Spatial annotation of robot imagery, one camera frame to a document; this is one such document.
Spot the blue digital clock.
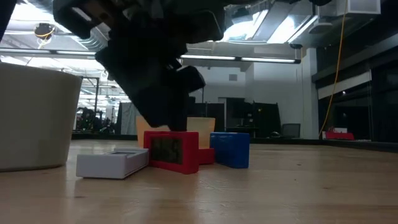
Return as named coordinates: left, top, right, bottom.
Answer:
left=210, top=131, right=251, bottom=170

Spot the red box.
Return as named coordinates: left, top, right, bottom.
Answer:
left=322, top=130, right=355, bottom=141

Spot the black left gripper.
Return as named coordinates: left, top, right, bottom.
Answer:
left=96, top=30, right=206, bottom=131

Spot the silver spiral air duct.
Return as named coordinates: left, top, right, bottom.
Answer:
left=27, top=18, right=108, bottom=52

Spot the black metal stand frame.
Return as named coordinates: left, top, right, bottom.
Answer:
left=81, top=76, right=100, bottom=118

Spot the black cabinet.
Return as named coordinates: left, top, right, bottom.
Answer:
left=188, top=96, right=225, bottom=131
left=225, top=97, right=282, bottom=138

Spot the hanging black cable reel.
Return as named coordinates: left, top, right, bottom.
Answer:
left=33, top=22, right=56, bottom=41

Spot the long ceiling light bar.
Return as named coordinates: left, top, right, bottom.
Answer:
left=0, top=47, right=302, bottom=65

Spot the gray cloth cover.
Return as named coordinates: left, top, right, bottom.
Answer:
left=116, top=101, right=141, bottom=136

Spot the yellow cable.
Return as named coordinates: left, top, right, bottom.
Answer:
left=318, top=0, right=348, bottom=138

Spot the gray plastic bin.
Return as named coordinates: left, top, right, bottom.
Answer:
left=0, top=62, right=83, bottom=172

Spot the white ceiling vent box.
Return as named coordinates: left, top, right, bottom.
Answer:
left=347, top=0, right=382, bottom=16

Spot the tan wooden block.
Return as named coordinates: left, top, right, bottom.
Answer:
left=136, top=115, right=216, bottom=149

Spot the red square block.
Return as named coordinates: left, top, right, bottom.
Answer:
left=143, top=130, right=200, bottom=175

